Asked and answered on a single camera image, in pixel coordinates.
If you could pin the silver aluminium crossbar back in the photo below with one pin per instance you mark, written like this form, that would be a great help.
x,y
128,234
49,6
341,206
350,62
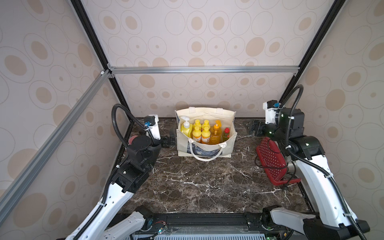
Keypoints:
x,y
205,70

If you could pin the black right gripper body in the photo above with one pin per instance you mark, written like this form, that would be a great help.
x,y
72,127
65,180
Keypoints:
x,y
259,128

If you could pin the amber pump soap bottle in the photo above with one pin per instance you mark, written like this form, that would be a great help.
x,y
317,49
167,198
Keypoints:
x,y
216,133

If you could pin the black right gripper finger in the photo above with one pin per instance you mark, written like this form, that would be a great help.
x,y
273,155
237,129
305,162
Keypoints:
x,y
258,131
257,122

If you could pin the black corner frame post left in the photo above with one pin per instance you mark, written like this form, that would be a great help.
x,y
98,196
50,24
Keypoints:
x,y
97,47

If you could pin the silver aluminium crossbar left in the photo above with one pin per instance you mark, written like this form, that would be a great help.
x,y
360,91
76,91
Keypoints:
x,y
20,185

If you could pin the orange soap bottle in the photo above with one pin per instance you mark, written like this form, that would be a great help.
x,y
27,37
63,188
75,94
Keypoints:
x,y
197,134
197,123
206,124
206,136

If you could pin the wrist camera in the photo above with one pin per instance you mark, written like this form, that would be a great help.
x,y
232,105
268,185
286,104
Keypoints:
x,y
152,123
271,109

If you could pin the large yellow pump soap bottle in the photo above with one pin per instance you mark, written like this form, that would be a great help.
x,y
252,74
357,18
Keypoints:
x,y
186,127

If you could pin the cream Starry Night tote bag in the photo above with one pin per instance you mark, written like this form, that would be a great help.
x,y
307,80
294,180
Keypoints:
x,y
187,147

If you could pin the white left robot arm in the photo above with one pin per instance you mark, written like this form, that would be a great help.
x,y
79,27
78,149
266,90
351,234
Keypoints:
x,y
122,184

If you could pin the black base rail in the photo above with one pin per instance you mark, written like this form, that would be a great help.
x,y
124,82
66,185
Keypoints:
x,y
240,226

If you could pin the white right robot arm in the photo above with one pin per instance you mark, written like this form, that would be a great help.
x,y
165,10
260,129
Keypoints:
x,y
289,156

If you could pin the orange soap bottle back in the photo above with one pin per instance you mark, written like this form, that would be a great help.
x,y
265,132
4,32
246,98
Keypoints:
x,y
197,123

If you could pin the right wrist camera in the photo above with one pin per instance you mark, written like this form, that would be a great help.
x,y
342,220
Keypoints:
x,y
271,109

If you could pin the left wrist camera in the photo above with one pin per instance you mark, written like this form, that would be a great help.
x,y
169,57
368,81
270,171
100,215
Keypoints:
x,y
152,123

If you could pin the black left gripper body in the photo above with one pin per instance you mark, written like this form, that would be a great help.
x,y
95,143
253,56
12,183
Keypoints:
x,y
154,157

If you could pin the black corner frame post right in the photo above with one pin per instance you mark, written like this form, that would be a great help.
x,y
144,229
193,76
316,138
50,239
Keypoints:
x,y
325,26

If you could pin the black corner frame post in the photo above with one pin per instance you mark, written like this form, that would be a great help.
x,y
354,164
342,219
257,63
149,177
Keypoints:
x,y
97,47
325,26

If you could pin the silver aluminium crossbar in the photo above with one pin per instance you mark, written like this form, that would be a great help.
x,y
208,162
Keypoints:
x,y
205,70
20,185

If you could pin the green bottle red cap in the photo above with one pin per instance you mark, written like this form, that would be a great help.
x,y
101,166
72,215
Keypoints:
x,y
225,134

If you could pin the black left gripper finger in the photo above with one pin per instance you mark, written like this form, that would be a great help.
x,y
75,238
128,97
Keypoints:
x,y
168,144
172,139

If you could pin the red polka dot toaster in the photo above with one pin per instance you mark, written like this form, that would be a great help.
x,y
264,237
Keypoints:
x,y
274,164

